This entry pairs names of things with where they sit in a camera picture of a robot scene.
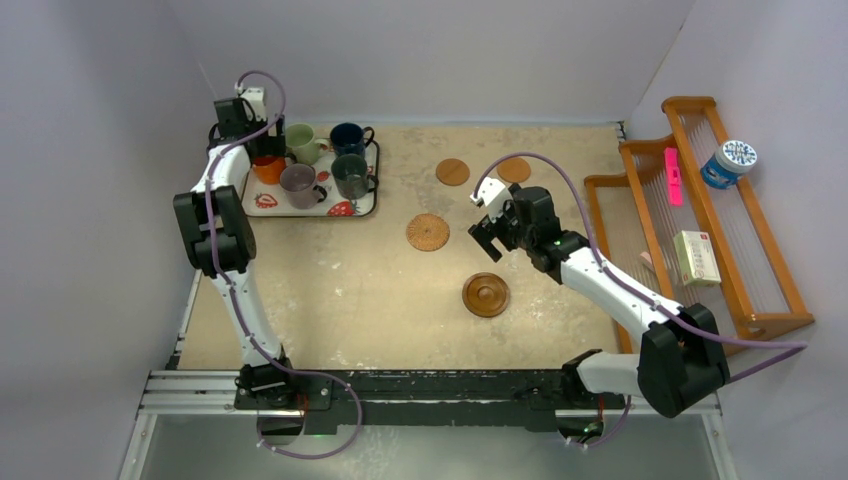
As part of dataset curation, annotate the light wooden coaster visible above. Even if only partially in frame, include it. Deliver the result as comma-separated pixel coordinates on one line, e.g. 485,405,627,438
496,156,532,184
435,158,470,186

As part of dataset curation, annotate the orange mug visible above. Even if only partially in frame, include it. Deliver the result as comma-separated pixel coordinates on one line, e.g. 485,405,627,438
252,156,297,185

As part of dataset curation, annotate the dark brown wooden coaster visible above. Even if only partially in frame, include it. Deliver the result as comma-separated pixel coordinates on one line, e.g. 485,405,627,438
461,272,511,318

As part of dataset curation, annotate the purple mug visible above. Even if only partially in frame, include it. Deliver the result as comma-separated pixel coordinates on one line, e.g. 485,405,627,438
280,163,328,210

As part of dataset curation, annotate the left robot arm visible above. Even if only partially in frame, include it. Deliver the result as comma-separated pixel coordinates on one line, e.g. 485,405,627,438
173,95,298,410

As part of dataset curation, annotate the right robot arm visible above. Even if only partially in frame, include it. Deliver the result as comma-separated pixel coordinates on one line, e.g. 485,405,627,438
469,178,730,418

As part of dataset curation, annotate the pale green mug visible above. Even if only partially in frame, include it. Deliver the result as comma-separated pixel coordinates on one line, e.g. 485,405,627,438
285,123,332,165

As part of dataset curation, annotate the strawberry print tray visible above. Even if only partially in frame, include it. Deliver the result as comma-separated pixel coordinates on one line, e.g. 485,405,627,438
239,138,381,219

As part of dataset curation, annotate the navy blue mug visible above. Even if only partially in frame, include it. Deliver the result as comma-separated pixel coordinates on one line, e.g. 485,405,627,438
329,122,375,157

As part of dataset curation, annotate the small pink eraser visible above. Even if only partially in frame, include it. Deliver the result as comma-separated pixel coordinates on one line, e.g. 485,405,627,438
639,252,655,272

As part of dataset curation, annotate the dark green mug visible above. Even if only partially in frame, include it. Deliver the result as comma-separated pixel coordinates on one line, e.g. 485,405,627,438
331,154,379,200

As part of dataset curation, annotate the wooden tiered rack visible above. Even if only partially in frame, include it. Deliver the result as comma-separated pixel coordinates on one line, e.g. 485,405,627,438
584,96,815,341

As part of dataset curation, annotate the pink marker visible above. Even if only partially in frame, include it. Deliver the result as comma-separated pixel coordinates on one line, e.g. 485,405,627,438
664,147,684,207

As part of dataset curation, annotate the white card box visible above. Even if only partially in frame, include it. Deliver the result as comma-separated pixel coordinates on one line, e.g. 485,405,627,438
673,230,721,287

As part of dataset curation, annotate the blue jar white lid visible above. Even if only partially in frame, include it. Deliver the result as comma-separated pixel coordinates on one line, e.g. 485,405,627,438
700,140,759,190

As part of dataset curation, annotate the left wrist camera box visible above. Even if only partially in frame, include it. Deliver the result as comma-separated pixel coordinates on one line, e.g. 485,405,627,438
236,86,268,122

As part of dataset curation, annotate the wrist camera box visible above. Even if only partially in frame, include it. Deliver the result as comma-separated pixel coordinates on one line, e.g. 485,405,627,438
236,86,268,122
469,177,513,222

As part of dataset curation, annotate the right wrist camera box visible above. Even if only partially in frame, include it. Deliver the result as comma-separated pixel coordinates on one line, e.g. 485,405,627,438
469,177,513,222

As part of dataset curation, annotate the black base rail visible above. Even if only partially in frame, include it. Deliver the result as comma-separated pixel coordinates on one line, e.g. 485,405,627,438
135,367,722,439

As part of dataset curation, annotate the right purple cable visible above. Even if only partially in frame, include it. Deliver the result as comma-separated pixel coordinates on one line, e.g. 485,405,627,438
472,152,810,453

